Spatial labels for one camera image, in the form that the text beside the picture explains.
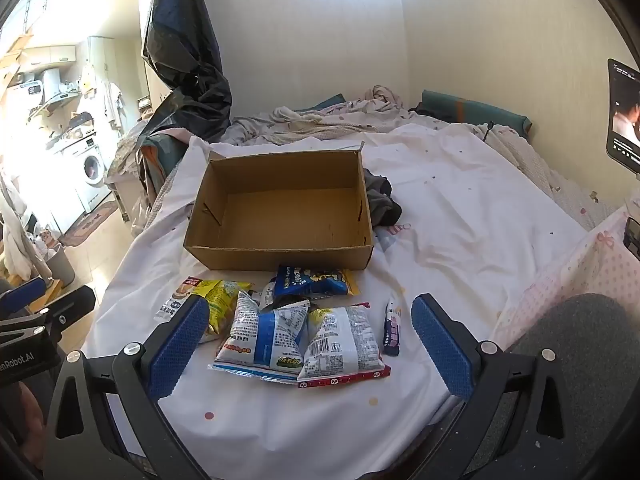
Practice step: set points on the tablet screen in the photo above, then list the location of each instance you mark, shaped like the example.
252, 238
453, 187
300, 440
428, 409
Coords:
625, 110

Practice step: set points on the black plastic bag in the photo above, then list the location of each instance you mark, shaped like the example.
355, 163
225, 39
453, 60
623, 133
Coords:
185, 60

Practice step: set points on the small purple white sachet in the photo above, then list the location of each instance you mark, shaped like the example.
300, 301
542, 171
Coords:
392, 330

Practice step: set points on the grey waste bin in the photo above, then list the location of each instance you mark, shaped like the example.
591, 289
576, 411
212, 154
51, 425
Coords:
60, 265

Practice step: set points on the brown cardboard box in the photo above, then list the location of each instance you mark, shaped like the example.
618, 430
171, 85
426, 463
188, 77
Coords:
280, 220

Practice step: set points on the white tall cabinet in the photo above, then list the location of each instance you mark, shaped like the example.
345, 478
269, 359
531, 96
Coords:
107, 85

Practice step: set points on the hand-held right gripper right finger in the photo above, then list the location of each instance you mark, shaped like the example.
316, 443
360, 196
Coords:
442, 350

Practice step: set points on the white washing machine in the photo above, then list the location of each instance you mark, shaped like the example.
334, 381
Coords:
90, 172

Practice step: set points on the beige dotted quilt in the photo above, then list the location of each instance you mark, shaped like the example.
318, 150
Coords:
550, 175

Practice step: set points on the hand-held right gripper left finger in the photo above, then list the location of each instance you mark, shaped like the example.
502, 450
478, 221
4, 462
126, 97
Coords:
180, 350

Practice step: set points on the white and blue snack packet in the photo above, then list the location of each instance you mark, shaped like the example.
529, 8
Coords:
265, 340

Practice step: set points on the brown floor mat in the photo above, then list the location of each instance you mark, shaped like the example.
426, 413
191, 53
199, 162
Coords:
90, 222

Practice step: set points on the black device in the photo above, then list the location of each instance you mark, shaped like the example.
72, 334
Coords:
632, 237

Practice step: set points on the crumpled striped blanket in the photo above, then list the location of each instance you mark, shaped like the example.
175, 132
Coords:
320, 120

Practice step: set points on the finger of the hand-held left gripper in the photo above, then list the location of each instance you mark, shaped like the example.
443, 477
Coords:
20, 294
70, 305

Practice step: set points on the dark grey cloth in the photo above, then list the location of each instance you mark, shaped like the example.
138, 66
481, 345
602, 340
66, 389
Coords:
380, 200

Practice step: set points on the green pillow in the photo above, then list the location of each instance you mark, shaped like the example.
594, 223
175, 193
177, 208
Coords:
475, 110

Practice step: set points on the blue cartoon snack packet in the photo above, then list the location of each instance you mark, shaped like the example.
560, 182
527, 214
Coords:
310, 280

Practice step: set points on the range hood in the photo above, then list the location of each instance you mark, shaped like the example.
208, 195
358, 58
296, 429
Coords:
55, 92

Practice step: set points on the yellow snack packet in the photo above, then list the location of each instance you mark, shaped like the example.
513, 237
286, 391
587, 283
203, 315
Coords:
220, 300

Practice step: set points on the white red-edged snack packet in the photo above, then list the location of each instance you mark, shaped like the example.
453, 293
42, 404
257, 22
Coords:
345, 345

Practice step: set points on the pink dotted cloth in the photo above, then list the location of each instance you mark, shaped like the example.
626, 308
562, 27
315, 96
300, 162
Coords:
575, 270

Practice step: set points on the teal cloth bundle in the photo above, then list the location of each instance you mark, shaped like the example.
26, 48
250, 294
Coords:
152, 160

